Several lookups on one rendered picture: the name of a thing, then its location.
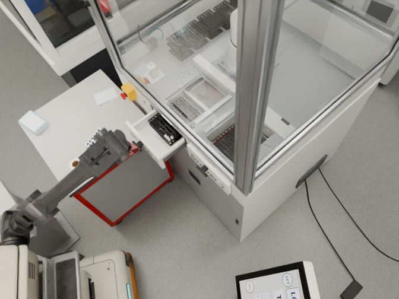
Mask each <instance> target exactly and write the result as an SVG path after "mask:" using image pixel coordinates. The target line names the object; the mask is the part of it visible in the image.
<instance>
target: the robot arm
mask: <svg viewBox="0 0 399 299"><path fill-rule="evenodd" d="M93 139H94V140H95V143H93V144H92V145H90V146H89V147H88V148H87V149H86V151H85V152H84V153H82V154H81V155H80V156H79V157H78V159H79V162H78V164H77V166H76V167H75V168H74V169H73V170H71V171H70V172H69V173H68V174H67V175H66V176H65V177H64V178H63V179H61V180H60V181H59V182H58V183H57V184H56V185H54V187H53V188H51V189H50V190H48V191H47V192H43V193H41V192H40V191H39V190H38V189H36V190H35V191H34V192H33V193H32V194H31V195H29V196H28V197H27V198H26V199H25V200H23V201H22V203H20V204H19V205H18V206H17V207H16V209H18V210H19V211H10V210H6V211H4V212H3V213H2V231H1V245H2V244H4V239H6V238H10V237H27V238H28V239H29V242H30V231H31V230H33V227H34V226H35V227H37V228H38V229H40V228H41V227H42V226H44V225H45V224H46V223H47V222H48V221H49V220H50V219H51V218H53V217H54V216H55V215H56V214H57V213H58V212H59V211H60V210H59V209H58V208H57V206H58V203H59V202H60V201H61V200H63V199H64V198H65V197H66V196H68V195H69V194H70V193H71V192H72V191H74V190H75V189H76V188H77V187H78V186H80V185H81V184H82V183H84V182H85V181H86V180H88V179H90V178H92V177H99V176H101V175H102V174H103V173H104V172H105V171H106V170H107V169H108V168H109V167H110V166H111V165H112V164H113V163H114V162H116V163H117V164H120V163H122V162H123V161H125V160H126V159H127V158H128V157H129V156H131V155H132V154H133V152H132V151H130V150H134V149H136V148H138V147H137V146H136V145H134V144H132V143H130V142H129V141H128V140H127V139H126V136H125V134H124V133H123V132H122V131H121V130H119V129H116V130H115V131H114V132H113V131H112V130H109V131H108V130H107V129H106V128H105V127H103V129H101V130H100V131H99V132H98V133H96V134H95V136H93Z"/></svg>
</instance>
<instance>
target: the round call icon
mask: <svg viewBox="0 0 399 299"><path fill-rule="evenodd" d="M245 289H246V294H252V293H255V289H254V280H253V279H250V280H246V281H245Z"/></svg>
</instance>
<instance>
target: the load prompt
mask: <svg viewBox="0 0 399 299"><path fill-rule="evenodd" d="M286 294H287V299H301V296H300V289H299V287H295V288H288V289H286Z"/></svg>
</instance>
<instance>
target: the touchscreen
mask: <svg viewBox="0 0 399 299"><path fill-rule="evenodd" d="M297 269H298V270H299V275H300V281H301V284H302V290H303V296H304V299H320V296H319V291H318V286H317V283H316V278H315V272H314V267H313V264H312V262H308V261H301V262H296V263H291V264H287V265H282V266H277V267H274V268H269V269H264V270H260V271H255V272H250V273H245V274H242V275H237V276H235V278H236V289H237V299H242V298H241V293H240V282H239V281H243V280H247V279H252V278H258V277H262V276H267V275H273V274H277V273H282V272H287V271H293V270H297Z"/></svg>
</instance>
